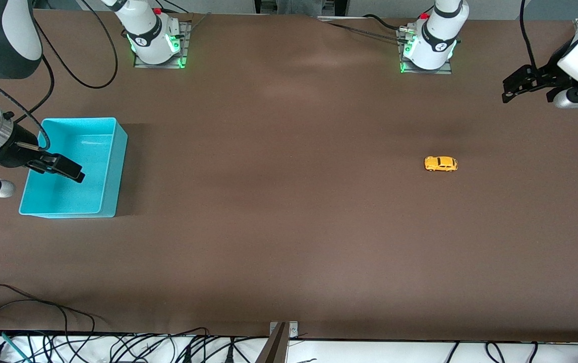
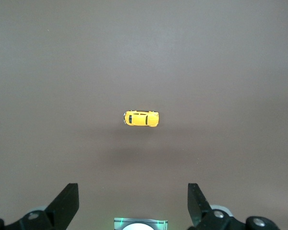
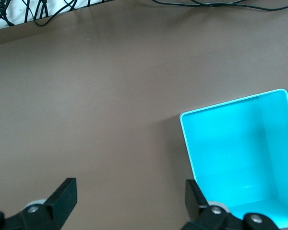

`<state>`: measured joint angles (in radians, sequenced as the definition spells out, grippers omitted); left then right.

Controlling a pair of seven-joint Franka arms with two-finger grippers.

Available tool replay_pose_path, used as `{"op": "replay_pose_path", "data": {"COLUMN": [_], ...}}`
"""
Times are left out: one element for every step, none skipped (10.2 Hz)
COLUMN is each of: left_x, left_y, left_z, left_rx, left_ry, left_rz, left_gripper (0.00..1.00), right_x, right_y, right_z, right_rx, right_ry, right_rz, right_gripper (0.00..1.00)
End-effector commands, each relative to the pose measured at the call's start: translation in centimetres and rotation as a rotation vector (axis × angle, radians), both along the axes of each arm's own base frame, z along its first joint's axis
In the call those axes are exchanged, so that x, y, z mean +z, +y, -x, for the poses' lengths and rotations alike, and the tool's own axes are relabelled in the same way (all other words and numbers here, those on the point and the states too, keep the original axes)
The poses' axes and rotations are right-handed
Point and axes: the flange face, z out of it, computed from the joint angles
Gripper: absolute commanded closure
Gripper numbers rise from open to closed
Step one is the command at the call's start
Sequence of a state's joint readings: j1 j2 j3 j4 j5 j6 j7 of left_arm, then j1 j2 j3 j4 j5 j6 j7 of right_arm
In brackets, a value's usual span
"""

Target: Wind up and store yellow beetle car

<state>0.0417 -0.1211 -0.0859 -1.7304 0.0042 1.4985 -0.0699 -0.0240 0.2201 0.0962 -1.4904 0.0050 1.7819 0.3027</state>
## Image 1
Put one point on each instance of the turquoise plastic bin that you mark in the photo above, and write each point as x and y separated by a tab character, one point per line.
72	196

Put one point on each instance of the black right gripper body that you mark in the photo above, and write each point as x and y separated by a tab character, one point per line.
16	150

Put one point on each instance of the silver table edge bracket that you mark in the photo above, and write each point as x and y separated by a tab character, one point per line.
293	330

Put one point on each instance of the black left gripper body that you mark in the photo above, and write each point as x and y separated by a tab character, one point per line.
553	72

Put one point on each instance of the dark camera mount pole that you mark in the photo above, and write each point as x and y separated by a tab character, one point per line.
274	348

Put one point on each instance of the yellow beetle toy car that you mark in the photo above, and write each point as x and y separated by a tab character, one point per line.
441	164

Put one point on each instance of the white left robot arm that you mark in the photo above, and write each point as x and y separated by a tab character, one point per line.
435	30

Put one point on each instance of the black power plug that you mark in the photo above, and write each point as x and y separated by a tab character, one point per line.
230	353
187	354

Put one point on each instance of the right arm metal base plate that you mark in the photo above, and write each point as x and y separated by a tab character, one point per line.
186	35

